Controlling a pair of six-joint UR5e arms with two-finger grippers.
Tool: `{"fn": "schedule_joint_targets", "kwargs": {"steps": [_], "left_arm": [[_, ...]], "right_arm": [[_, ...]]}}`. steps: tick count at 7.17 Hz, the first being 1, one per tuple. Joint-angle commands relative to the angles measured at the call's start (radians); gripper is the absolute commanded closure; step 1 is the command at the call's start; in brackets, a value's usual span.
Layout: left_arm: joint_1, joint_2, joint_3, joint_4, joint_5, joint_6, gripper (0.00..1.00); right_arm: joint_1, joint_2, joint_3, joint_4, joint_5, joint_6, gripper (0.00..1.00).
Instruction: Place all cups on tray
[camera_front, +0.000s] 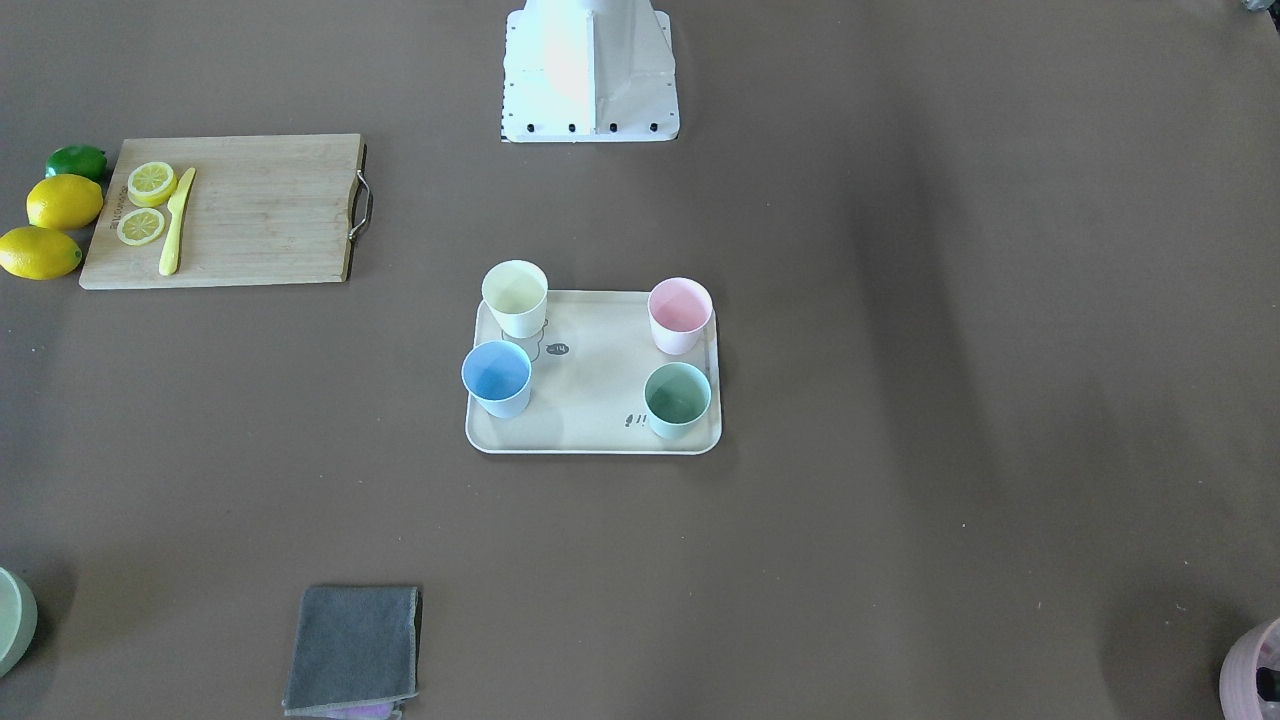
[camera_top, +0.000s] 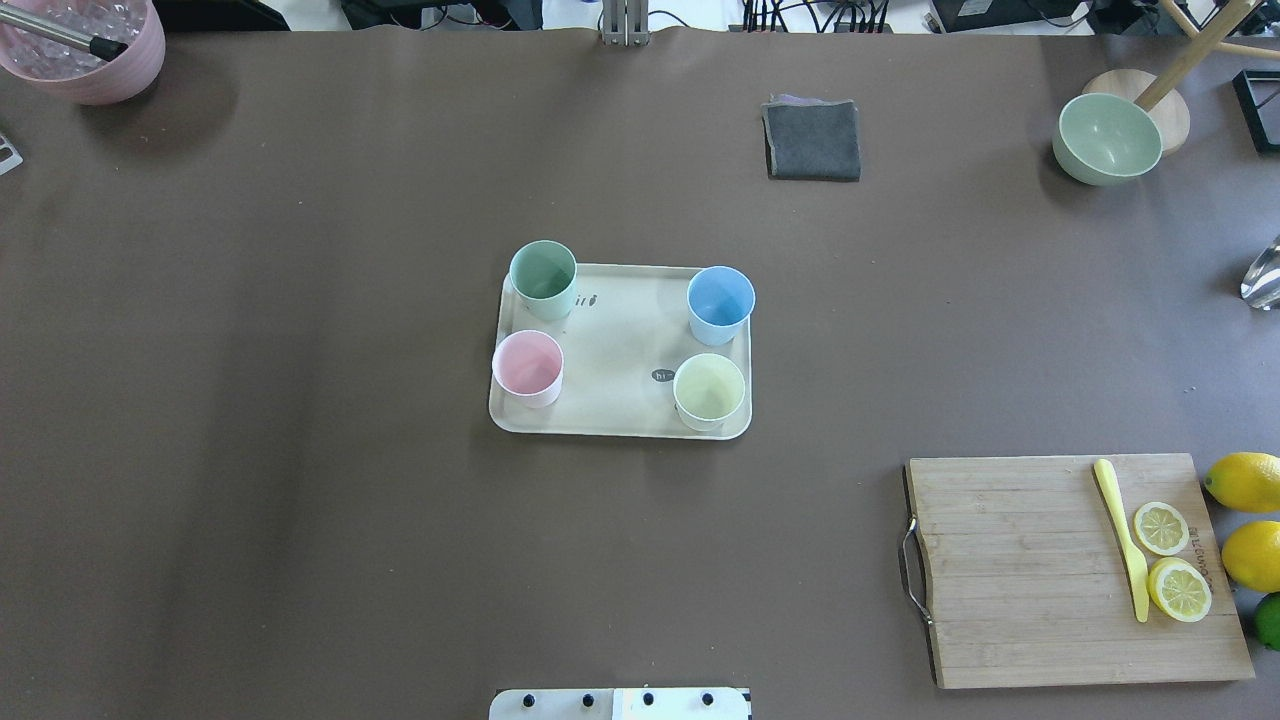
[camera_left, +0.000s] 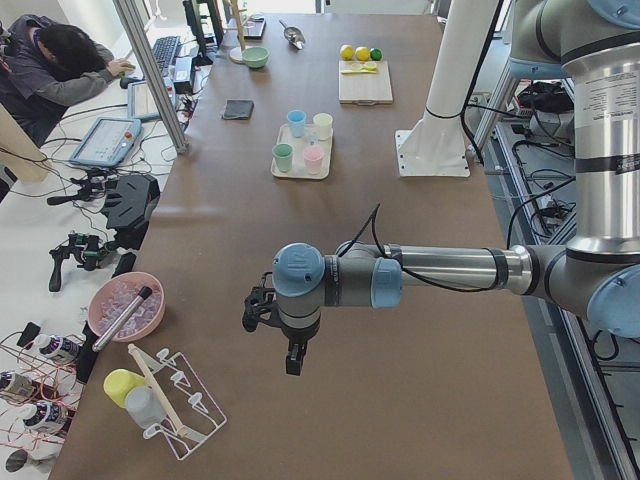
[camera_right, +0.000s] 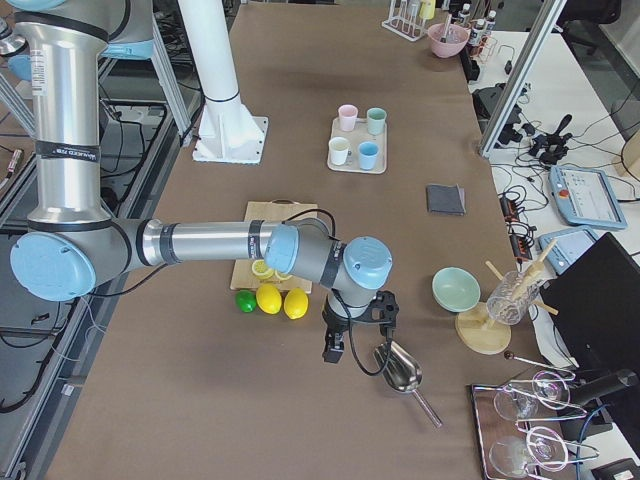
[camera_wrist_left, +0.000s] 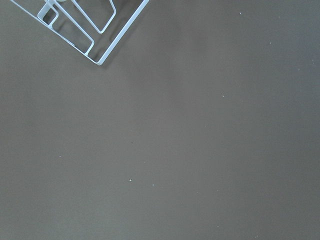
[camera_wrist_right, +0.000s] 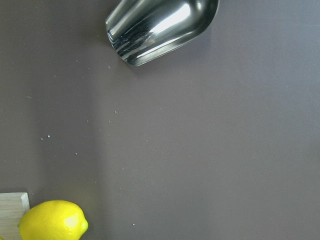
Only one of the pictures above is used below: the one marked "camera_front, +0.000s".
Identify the green plastic cup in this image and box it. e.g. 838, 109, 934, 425
643, 363, 712, 439

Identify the pink plastic cup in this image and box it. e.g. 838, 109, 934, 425
646, 277, 714, 356

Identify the cream plastic cup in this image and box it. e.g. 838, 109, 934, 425
481, 259, 549, 340

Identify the blue plastic cup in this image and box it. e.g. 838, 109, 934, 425
461, 340, 532, 419

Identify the cream serving tray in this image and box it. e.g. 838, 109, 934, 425
465, 290, 723, 455

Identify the wooden cutting board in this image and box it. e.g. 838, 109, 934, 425
79, 133, 370, 290

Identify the grey folded cloth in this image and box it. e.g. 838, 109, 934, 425
282, 585, 420, 719

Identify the yellow plastic knife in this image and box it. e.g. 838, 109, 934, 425
157, 167, 197, 275

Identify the lemon half slice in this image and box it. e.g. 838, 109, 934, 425
125, 161, 178, 208
115, 208, 166, 247

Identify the green lime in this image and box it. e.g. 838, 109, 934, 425
45, 143, 108, 182

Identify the yellow lemon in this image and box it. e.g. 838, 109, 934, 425
1, 225, 83, 281
26, 174, 104, 231

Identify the green bowl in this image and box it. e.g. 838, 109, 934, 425
0, 568, 38, 676

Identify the pink bowl with ice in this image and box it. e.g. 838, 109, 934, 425
1219, 619, 1279, 719

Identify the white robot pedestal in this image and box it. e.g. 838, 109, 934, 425
500, 1, 681, 143

